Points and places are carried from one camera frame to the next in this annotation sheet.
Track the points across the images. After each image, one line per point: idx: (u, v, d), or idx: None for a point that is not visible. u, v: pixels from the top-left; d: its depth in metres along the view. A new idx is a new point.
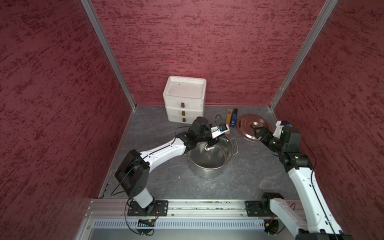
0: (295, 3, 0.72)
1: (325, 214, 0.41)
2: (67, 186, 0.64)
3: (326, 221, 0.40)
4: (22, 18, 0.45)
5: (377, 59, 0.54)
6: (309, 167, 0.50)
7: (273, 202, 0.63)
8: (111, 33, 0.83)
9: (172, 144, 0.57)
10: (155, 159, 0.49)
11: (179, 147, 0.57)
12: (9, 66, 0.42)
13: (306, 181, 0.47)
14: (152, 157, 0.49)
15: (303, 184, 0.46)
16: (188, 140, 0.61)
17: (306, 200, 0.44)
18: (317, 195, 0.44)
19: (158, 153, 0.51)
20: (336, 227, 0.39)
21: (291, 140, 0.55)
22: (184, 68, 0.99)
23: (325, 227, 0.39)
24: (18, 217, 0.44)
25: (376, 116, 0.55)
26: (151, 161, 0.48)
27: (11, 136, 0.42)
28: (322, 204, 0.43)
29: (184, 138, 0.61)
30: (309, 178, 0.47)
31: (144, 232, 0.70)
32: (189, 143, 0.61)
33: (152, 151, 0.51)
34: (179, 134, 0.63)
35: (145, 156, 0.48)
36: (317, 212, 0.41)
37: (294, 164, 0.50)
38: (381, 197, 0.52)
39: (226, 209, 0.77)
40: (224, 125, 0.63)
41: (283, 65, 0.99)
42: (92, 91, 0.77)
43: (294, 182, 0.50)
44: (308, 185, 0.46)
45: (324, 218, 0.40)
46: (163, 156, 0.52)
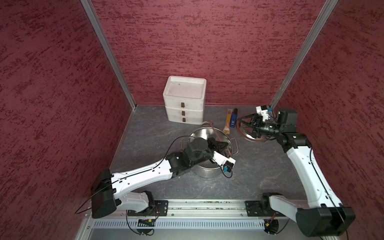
0: (295, 3, 0.72)
1: (325, 189, 0.41)
2: (67, 186, 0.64)
3: (326, 196, 0.40)
4: (22, 18, 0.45)
5: (377, 59, 0.54)
6: (308, 145, 0.49)
7: (273, 199, 0.63)
8: (111, 33, 0.83)
9: (154, 169, 0.48)
10: (126, 187, 0.43)
11: (161, 174, 0.48)
12: (9, 65, 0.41)
13: (305, 158, 0.47)
14: (123, 183, 0.43)
15: (302, 163, 0.46)
16: (176, 167, 0.51)
17: (306, 178, 0.44)
18: (316, 171, 0.44)
19: (134, 179, 0.45)
20: (335, 200, 0.40)
21: (289, 120, 0.54)
22: (184, 68, 0.99)
23: (326, 201, 0.40)
24: (18, 217, 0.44)
25: (376, 116, 0.55)
26: (119, 189, 0.42)
27: (11, 136, 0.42)
28: (322, 180, 0.43)
29: (174, 162, 0.52)
30: (308, 156, 0.47)
31: (144, 232, 0.70)
32: (181, 168, 0.51)
33: (127, 174, 0.45)
34: (170, 156, 0.53)
35: (115, 181, 0.43)
36: (317, 188, 0.42)
37: (293, 143, 0.50)
38: (381, 197, 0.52)
39: (226, 209, 0.77)
40: (229, 169, 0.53)
41: (283, 65, 0.99)
42: (92, 91, 0.77)
43: (293, 161, 0.49)
44: (308, 163, 0.46)
45: (324, 193, 0.41)
46: (138, 183, 0.45)
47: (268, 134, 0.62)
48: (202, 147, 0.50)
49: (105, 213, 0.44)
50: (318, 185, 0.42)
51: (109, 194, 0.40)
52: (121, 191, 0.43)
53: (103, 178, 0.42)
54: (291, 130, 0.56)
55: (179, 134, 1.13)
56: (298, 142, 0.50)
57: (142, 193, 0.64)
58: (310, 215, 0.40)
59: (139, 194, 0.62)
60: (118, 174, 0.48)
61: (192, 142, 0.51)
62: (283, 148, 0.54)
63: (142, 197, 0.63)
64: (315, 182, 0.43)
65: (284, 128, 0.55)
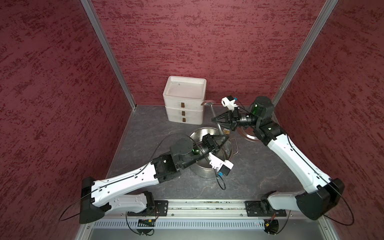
0: (295, 3, 0.72)
1: (313, 169, 0.43)
2: (67, 186, 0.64)
3: (317, 176, 0.42)
4: (22, 18, 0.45)
5: (377, 59, 0.54)
6: (283, 133, 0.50)
7: (272, 199, 0.63)
8: (110, 33, 0.83)
9: (137, 175, 0.45)
10: (105, 195, 0.41)
11: (143, 180, 0.44)
12: (9, 66, 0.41)
13: (287, 147, 0.48)
14: (103, 191, 0.41)
15: (285, 151, 0.48)
16: (162, 172, 0.46)
17: (295, 165, 0.45)
18: (300, 155, 0.46)
19: (114, 187, 0.42)
20: (325, 177, 0.42)
21: (266, 113, 0.51)
22: (184, 68, 0.99)
23: (319, 182, 0.41)
24: (18, 217, 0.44)
25: (376, 116, 0.55)
26: (98, 198, 0.40)
27: (11, 136, 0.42)
28: (308, 163, 0.45)
29: (161, 167, 0.47)
30: (288, 143, 0.49)
31: (144, 232, 0.70)
32: (167, 174, 0.46)
33: (108, 182, 0.43)
34: (156, 161, 0.48)
35: (94, 190, 0.41)
36: (308, 172, 0.43)
37: (272, 136, 0.51)
38: (381, 197, 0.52)
39: (226, 209, 0.77)
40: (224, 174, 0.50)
41: (283, 65, 0.99)
42: (92, 91, 0.77)
43: (277, 152, 0.50)
44: (290, 149, 0.48)
45: (314, 174, 0.43)
46: (119, 191, 0.43)
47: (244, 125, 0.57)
48: (185, 151, 0.42)
49: (94, 219, 0.45)
50: (308, 168, 0.44)
51: (87, 203, 0.39)
52: (101, 199, 0.41)
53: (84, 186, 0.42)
54: (265, 122, 0.56)
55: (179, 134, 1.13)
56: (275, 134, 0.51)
57: (141, 194, 0.64)
58: (312, 200, 0.41)
59: (135, 196, 0.61)
60: (99, 182, 0.43)
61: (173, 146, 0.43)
62: (262, 141, 0.55)
63: (139, 199, 0.62)
64: (304, 166, 0.44)
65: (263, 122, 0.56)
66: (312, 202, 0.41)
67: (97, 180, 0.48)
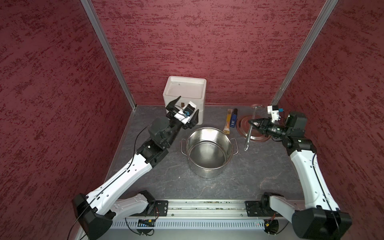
0: (295, 3, 0.72)
1: (322, 192, 0.41)
2: (67, 186, 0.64)
3: (323, 199, 0.40)
4: (22, 18, 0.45)
5: (377, 59, 0.54)
6: (312, 150, 0.50)
7: (273, 199, 0.63)
8: (111, 33, 0.83)
9: (128, 169, 0.45)
10: (106, 200, 0.41)
11: (137, 170, 0.46)
12: (9, 66, 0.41)
13: (307, 162, 0.47)
14: (102, 197, 0.41)
15: (305, 168, 0.46)
16: (151, 155, 0.48)
17: (306, 180, 0.45)
18: (317, 175, 0.44)
19: (112, 189, 0.42)
20: (332, 204, 0.40)
21: (297, 124, 0.54)
22: (184, 68, 0.99)
23: (322, 203, 0.40)
24: (17, 218, 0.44)
25: (376, 116, 0.54)
26: (100, 205, 0.40)
27: (11, 136, 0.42)
28: (322, 185, 0.43)
29: (148, 152, 0.49)
30: (311, 160, 0.47)
31: (144, 232, 0.70)
32: (157, 154, 0.49)
33: (102, 187, 0.42)
34: (141, 149, 0.50)
35: (92, 200, 0.40)
36: (315, 191, 0.42)
37: (297, 147, 0.50)
38: (381, 197, 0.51)
39: (226, 209, 0.77)
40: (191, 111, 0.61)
41: (283, 65, 0.99)
42: (92, 91, 0.77)
43: (296, 165, 0.50)
44: (309, 166, 0.46)
45: (321, 195, 0.41)
46: (119, 190, 0.43)
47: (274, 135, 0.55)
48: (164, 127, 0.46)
49: (104, 228, 0.44)
50: (316, 187, 0.42)
51: (90, 214, 0.38)
52: (103, 205, 0.40)
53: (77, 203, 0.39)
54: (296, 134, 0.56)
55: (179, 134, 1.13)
56: (303, 147, 0.50)
57: (136, 195, 0.64)
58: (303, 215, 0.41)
59: (133, 198, 0.61)
60: (92, 192, 0.41)
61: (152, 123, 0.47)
62: (287, 150, 0.54)
63: (138, 198, 0.62)
64: (314, 184, 0.43)
65: (293, 133, 0.56)
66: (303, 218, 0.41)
67: (89, 193, 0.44)
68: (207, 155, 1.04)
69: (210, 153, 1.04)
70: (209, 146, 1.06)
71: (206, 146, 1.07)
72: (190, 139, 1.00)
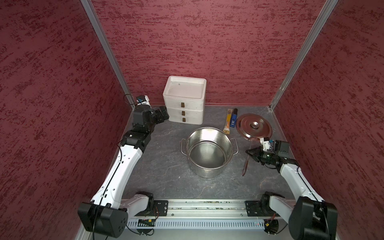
0: (295, 3, 0.72)
1: (308, 188, 0.48)
2: (67, 186, 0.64)
3: (310, 193, 0.46)
4: (22, 18, 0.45)
5: (377, 59, 0.54)
6: (296, 164, 0.59)
7: (273, 199, 0.64)
8: (111, 33, 0.83)
9: (122, 160, 0.46)
10: (114, 193, 0.41)
11: (131, 157, 0.47)
12: (9, 66, 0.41)
13: (293, 169, 0.56)
14: (109, 193, 0.40)
15: (291, 174, 0.54)
16: (137, 140, 0.50)
17: (293, 184, 0.51)
18: (302, 178, 0.53)
19: (115, 183, 0.42)
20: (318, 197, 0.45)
21: (282, 147, 0.68)
22: (184, 68, 0.99)
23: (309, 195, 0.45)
24: (17, 217, 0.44)
25: (376, 116, 0.55)
26: (111, 199, 0.40)
27: (11, 136, 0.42)
28: (307, 184, 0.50)
29: (132, 139, 0.50)
30: (296, 168, 0.57)
31: (144, 232, 0.70)
32: (142, 138, 0.52)
33: (104, 186, 0.41)
34: (124, 141, 0.50)
35: (101, 199, 0.39)
36: (302, 188, 0.48)
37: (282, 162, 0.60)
38: (381, 197, 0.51)
39: (226, 209, 0.77)
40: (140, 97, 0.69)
41: (283, 65, 0.99)
42: (92, 91, 0.78)
43: (286, 176, 0.57)
44: (294, 171, 0.55)
45: (308, 190, 0.47)
46: (122, 180, 0.44)
47: (267, 161, 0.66)
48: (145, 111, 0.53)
49: (123, 222, 0.44)
50: (302, 184, 0.49)
51: (107, 210, 0.38)
52: (114, 198, 0.41)
53: (84, 211, 0.37)
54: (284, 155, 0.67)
55: (179, 134, 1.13)
56: (288, 162, 0.60)
57: (135, 195, 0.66)
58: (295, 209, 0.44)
59: (134, 196, 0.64)
60: (96, 195, 0.40)
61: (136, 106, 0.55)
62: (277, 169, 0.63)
63: (138, 195, 0.65)
64: (300, 182, 0.50)
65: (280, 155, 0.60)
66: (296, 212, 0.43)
67: (94, 198, 0.39)
68: (207, 155, 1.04)
69: (210, 153, 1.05)
70: (209, 146, 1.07)
71: (207, 146, 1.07)
72: (190, 139, 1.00)
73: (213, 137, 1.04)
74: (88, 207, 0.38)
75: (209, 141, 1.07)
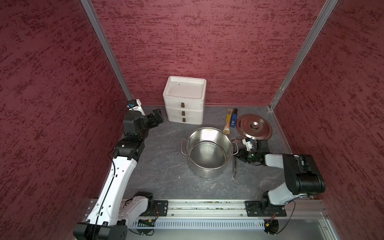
0: (295, 3, 0.72)
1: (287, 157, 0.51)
2: (67, 186, 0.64)
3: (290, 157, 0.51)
4: (22, 18, 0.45)
5: (377, 59, 0.54)
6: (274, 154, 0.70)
7: (271, 193, 0.65)
8: (111, 33, 0.83)
9: (116, 174, 0.44)
10: (110, 210, 0.39)
11: (125, 170, 0.45)
12: (9, 66, 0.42)
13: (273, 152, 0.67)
14: (105, 210, 0.39)
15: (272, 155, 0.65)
16: (130, 150, 0.48)
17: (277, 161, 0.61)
18: None
19: (110, 199, 0.40)
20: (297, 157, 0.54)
21: (263, 144, 0.78)
22: (184, 68, 0.99)
23: None
24: (17, 217, 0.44)
25: (376, 116, 0.55)
26: (108, 217, 0.38)
27: (11, 136, 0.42)
28: None
29: (124, 150, 0.48)
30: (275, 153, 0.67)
31: (144, 232, 0.70)
32: (136, 147, 0.50)
33: (99, 203, 0.40)
34: (116, 153, 0.47)
35: (96, 218, 0.38)
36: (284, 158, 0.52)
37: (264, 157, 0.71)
38: (381, 197, 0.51)
39: (226, 209, 0.77)
40: (133, 102, 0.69)
41: (283, 65, 0.99)
42: (92, 91, 0.78)
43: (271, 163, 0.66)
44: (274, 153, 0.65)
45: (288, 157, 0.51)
46: (117, 196, 0.42)
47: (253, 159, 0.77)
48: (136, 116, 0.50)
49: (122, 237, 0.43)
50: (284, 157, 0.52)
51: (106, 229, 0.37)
52: (111, 215, 0.39)
53: (80, 231, 0.36)
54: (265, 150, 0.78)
55: (179, 134, 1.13)
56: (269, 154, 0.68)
57: (134, 198, 0.64)
58: (285, 170, 0.51)
59: (132, 200, 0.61)
60: (90, 213, 0.38)
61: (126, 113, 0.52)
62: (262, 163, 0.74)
63: (137, 198, 0.63)
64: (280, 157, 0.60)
65: (262, 150, 0.78)
66: (286, 170, 0.50)
67: (90, 215, 0.38)
68: (207, 155, 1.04)
69: (210, 153, 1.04)
70: (209, 146, 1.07)
71: (206, 146, 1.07)
72: (190, 139, 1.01)
73: (213, 137, 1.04)
74: (84, 226, 0.37)
75: (209, 141, 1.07)
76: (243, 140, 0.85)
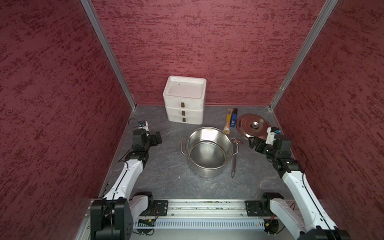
0: (295, 3, 0.72)
1: (319, 212, 0.43)
2: (67, 185, 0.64)
3: (321, 218, 0.42)
4: (22, 17, 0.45)
5: (377, 59, 0.54)
6: (300, 170, 0.54)
7: (273, 203, 0.63)
8: (111, 33, 0.83)
9: (129, 168, 0.54)
10: (124, 189, 0.46)
11: (135, 165, 0.56)
12: (9, 65, 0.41)
13: (298, 182, 0.50)
14: (120, 190, 0.46)
15: (298, 189, 0.49)
16: (139, 156, 0.60)
17: (301, 200, 0.47)
18: (310, 195, 0.47)
19: (124, 184, 0.48)
20: (330, 222, 0.41)
21: (283, 146, 0.60)
22: (184, 68, 0.99)
23: (320, 223, 0.41)
24: (18, 217, 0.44)
25: (376, 116, 0.54)
26: (122, 193, 0.45)
27: (11, 136, 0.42)
28: (316, 203, 0.45)
29: (134, 157, 0.59)
30: (301, 180, 0.51)
31: (144, 232, 0.70)
32: (143, 155, 0.62)
33: (114, 187, 0.47)
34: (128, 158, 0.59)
35: (113, 195, 0.44)
36: (312, 210, 0.44)
37: (286, 168, 0.55)
38: (381, 197, 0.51)
39: (226, 209, 0.77)
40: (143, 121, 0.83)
41: (283, 65, 0.99)
42: (92, 91, 0.78)
43: (291, 190, 0.51)
44: (301, 186, 0.49)
45: (318, 215, 0.42)
46: (129, 182, 0.50)
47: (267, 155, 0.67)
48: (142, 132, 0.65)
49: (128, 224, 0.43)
50: (313, 207, 0.44)
51: (120, 202, 0.42)
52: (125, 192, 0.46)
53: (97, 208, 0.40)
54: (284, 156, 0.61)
55: (179, 134, 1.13)
56: (294, 171, 0.54)
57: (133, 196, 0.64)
58: (306, 236, 0.41)
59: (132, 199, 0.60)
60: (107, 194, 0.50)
61: (134, 131, 0.66)
62: (279, 173, 0.57)
63: (137, 196, 0.65)
64: (309, 203, 0.45)
65: (281, 151, 0.60)
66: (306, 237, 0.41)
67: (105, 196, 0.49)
68: (207, 155, 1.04)
69: (210, 153, 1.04)
70: (209, 146, 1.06)
71: (206, 146, 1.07)
72: (190, 139, 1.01)
73: (213, 136, 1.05)
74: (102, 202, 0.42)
75: (209, 141, 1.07)
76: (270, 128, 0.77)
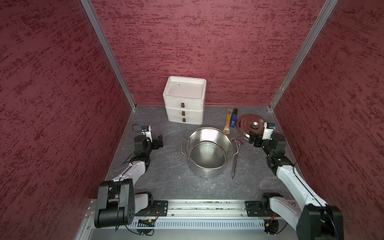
0: (295, 3, 0.72)
1: (310, 193, 0.47)
2: (67, 186, 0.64)
3: (312, 198, 0.45)
4: (22, 18, 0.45)
5: (377, 59, 0.54)
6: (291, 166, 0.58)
7: (273, 201, 0.63)
8: (111, 33, 0.83)
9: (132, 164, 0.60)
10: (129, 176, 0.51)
11: (139, 164, 0.61)
12: (9, 66, 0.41)
13: (290, 173, 0.55)
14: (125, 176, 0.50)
15: (290, 178, 0.53)
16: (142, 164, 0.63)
17: (294, 187, 0.50)
18: (300, 181, 0.51)
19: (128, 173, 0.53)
20: (321, 201, 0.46)
21: (279, 146, 0.63)
22: (184, 68, 0.99)
23: (312, 201, 0.44)
24: (18, 218, 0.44)
25: (376, 116, 0.55)
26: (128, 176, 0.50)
27: (11, 136, 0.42)
28: (307, 187, 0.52)
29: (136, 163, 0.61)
30: (292, 171, 0.56)
31: (144, 232, 0.70)
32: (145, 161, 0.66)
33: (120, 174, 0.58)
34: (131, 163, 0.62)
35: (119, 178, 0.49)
36: (304, 192, 0.47)
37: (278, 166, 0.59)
38: (381, 197, 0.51)
39: (226, 209, 0.77)
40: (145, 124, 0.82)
41: (283, 65, 0.99)
42: (92, 91, 0.78)
43: (286, 181, 0.55)
44: (292, 175, 0.54)
45: (310, 195, 0.46)
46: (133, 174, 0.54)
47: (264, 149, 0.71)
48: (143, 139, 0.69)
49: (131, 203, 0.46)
50: (304, 190, 0.48)
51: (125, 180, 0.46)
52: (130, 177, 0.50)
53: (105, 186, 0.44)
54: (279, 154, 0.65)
55: (179, 134, 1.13)
56: (285, 167, 0.58)
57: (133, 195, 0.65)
58: (302, 218, 0.43)
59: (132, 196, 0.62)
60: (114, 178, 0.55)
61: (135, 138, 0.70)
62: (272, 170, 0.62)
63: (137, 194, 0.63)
64: (300, 187, 0.49)
65: (276, 151, 0.64)
66: (303, 219, 0.43)
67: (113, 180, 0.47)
68: (207, 155, 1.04)
69: (210, 153, 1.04)
70: (209, 146, 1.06)
71: (206, 146, 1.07)
72: (190, 139, 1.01)
73: (213, 137, 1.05)
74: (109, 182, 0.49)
75: (209, 141, 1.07)
76: (266, 123, 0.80)
